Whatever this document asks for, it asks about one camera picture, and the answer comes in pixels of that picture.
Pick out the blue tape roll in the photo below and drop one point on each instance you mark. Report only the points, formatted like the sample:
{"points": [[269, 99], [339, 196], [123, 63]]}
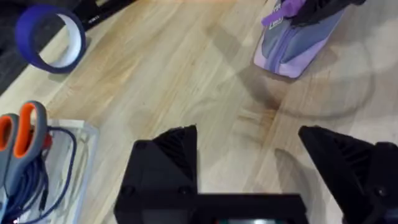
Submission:
{"points": [[49, 37]]}

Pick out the purple zip bag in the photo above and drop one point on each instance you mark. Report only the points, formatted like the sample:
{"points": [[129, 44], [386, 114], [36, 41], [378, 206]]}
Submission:
{"points": [[290, 46]]}

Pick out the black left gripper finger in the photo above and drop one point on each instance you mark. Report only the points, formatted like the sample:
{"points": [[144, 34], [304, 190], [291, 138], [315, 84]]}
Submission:
{"points": [[161, 168], [348, 168], [317, 9]]}

